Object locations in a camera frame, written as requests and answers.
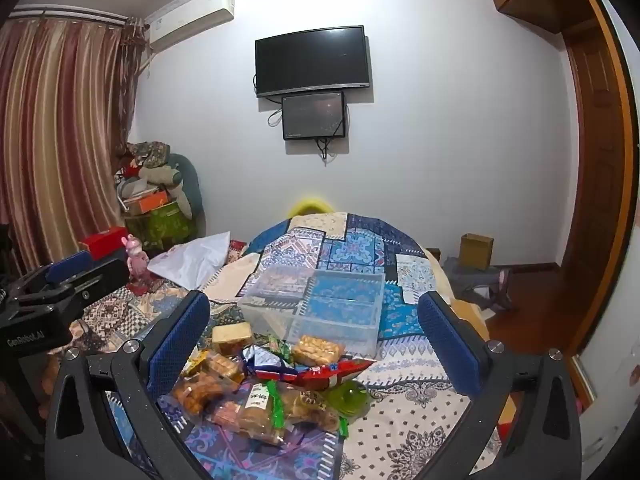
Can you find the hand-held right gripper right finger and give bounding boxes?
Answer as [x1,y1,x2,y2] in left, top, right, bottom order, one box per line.
[417,290,583,480]

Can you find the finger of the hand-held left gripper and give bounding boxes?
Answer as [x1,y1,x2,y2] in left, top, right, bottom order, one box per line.
[52,258,131,306]
[22,251,96,291]

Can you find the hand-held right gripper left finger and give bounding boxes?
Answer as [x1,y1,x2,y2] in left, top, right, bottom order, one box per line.
[44,290,211,480]

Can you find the pale yellow cracker packet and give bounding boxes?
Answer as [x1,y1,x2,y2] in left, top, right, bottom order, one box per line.
[211,322,255,356]

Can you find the orange fried snack packet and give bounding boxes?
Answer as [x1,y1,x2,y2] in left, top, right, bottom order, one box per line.
[171,374,226,416]
[182,349,246,386]

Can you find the clear plastic storage bin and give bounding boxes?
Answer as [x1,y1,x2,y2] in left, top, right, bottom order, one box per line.
[237,266,387,358]

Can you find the red snack bag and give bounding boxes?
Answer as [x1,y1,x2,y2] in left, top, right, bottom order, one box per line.
[255,357,377,391]

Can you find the brown pastry packet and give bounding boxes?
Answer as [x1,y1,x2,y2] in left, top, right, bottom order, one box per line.
[280,385,351,436]

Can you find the red box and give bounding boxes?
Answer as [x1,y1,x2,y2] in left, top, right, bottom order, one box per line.
[79,226,130,261]

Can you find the pink toy figure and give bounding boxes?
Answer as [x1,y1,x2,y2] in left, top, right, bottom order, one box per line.
[122,234,151,278]

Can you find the grey clothing heap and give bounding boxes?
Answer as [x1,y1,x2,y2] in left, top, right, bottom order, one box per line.
[442,257,513,311]

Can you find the white plastic bag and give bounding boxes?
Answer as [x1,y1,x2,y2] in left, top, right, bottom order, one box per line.
[147,231,232,291]

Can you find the orange box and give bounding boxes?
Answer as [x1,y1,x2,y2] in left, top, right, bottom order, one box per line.
[122,191,171,215]

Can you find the cardboard box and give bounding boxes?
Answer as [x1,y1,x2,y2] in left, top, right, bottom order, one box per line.
[460,233,495,271]

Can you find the green snack packet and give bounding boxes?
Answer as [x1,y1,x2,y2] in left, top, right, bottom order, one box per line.
[260,334,296,366]

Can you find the green jelly cup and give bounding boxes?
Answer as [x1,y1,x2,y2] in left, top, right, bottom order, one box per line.
[327,380,372,418]

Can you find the grey plush toy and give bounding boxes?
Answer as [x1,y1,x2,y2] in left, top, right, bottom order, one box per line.
[137,162,183,188]

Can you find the golden rice cracker packet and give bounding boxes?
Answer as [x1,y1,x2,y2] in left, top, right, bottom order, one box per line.
[291,335,347,367]

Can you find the striped red curtain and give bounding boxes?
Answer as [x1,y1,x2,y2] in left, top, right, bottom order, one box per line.
[0,10,151,281]

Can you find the patterned brown cloth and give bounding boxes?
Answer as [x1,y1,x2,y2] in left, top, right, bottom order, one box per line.
[125,141,173,167]

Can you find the yellow plastic item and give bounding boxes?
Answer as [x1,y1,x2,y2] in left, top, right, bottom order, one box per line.
[291,197,333,217]

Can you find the small black monitor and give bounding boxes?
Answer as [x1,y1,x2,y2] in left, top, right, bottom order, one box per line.
[281,91,347,141]

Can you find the white air conditioner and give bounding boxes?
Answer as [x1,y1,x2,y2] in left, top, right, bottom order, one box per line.
[145,0,237,53]

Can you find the black monitor cables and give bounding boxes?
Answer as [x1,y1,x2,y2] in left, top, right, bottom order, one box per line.
[315,135,338,166]

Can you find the wooden door frame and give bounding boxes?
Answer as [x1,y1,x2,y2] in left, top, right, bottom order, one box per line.
[560,0,640,356]

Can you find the white curtain rail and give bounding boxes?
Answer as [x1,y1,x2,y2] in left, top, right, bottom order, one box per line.
[10,4,128,27]

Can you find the black wall television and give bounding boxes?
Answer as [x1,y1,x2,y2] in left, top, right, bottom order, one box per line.
[254,25,372,98]

